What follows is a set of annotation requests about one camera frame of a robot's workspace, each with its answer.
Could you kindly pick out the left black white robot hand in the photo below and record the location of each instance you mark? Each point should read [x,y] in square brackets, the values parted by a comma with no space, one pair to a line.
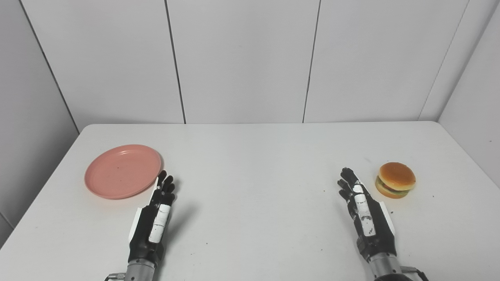
[146,230]

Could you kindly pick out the pink round plate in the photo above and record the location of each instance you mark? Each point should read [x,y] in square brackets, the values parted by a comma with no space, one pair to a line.
[122,171]

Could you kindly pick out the toy hamburger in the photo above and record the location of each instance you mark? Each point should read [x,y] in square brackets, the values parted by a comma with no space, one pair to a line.
[395,179]

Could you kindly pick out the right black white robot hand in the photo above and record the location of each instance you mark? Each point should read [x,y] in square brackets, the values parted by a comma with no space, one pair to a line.
[375,226]

